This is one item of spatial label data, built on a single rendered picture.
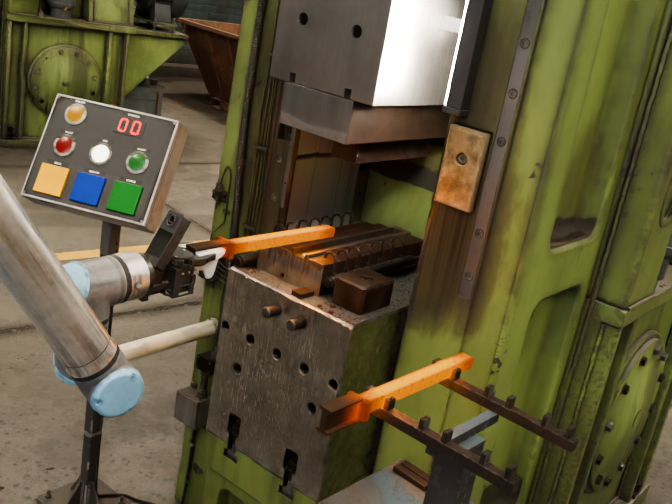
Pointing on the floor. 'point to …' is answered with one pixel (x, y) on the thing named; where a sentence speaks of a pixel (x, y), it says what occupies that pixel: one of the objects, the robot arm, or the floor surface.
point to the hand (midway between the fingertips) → (217, 246)
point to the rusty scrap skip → (214, 55)
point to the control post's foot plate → (71, 493)
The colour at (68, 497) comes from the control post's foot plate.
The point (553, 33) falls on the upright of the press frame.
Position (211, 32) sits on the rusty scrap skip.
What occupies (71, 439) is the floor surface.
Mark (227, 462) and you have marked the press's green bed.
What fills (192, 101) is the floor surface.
